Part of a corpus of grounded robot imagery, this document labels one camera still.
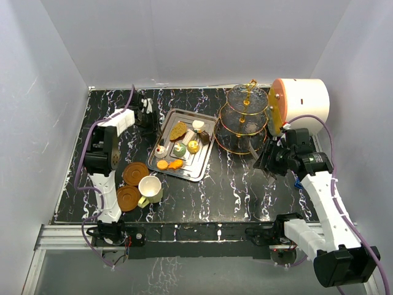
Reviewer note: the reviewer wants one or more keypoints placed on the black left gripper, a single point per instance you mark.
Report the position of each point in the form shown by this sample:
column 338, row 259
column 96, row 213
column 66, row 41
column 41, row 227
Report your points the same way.
column 155, row 128

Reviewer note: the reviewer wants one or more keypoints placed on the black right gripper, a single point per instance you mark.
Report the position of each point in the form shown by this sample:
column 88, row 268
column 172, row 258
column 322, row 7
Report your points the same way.
column 264, row 161

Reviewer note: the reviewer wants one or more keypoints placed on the green ceramic cup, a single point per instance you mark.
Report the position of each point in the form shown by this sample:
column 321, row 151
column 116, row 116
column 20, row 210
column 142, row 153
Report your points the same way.
column 151, row 191

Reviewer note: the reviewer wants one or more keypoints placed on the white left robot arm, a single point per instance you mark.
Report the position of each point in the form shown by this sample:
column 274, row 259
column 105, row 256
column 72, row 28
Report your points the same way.
column 101, row 154

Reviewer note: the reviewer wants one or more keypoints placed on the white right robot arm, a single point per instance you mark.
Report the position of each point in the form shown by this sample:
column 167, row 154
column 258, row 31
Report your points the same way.
column 339, row 257

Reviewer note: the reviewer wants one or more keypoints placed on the white sprinkle cherry cake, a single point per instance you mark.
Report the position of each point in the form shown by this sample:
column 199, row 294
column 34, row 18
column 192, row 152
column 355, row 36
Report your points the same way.
column 160, row 152

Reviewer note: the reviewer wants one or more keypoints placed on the brown oval cookie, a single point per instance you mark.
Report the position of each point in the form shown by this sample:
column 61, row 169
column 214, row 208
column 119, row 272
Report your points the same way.
column 178, row 131

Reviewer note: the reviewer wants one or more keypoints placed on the green dome cake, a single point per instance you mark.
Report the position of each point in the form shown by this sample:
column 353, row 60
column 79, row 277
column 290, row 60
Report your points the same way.
column 179, row 150

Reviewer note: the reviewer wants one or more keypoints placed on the silver metal tray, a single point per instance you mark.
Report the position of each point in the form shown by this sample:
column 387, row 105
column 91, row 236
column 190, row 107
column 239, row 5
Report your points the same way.
column 193, row 165

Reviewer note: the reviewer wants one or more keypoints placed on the round orange biscuit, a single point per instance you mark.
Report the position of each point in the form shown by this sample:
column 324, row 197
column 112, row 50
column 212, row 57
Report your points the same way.
column 162, row 165

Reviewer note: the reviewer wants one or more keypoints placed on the white rectangular cream cake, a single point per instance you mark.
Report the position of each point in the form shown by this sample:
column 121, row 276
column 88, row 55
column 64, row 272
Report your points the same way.
column 189, row 136

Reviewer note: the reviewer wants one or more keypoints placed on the three-tier glass cake stand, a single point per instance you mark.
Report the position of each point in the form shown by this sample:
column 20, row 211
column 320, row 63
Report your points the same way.
column 242, row 125

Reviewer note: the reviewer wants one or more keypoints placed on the blue clip object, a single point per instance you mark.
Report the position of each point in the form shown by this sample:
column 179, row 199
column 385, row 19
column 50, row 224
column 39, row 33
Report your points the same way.
column 298, row 184

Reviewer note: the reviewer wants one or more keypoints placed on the orange fish-shaped cookie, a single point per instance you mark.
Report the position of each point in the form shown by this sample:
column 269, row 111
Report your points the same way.
column 176, row 164

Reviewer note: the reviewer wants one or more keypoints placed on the yellow dome cake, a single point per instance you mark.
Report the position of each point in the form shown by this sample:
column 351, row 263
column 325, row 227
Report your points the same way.
column 193, row 146

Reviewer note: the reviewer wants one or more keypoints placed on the white cream puff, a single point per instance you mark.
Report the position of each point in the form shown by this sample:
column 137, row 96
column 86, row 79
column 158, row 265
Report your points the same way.
column 197, row 125

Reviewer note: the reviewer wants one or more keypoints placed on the brown wooden coaster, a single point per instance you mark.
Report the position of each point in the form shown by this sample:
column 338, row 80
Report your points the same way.
column 128, row 198
column 134, row 173

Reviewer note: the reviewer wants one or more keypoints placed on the chocolate triangle cake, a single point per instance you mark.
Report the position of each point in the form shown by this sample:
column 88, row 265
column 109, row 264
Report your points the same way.
column 204, row 137

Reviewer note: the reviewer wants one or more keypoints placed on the white cylindrical container orange lid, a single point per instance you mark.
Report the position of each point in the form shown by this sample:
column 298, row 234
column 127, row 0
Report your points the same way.
column 293, row 100

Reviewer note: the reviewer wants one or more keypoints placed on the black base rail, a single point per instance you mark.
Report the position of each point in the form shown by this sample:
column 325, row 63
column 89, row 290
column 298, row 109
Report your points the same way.
column 259, row 240

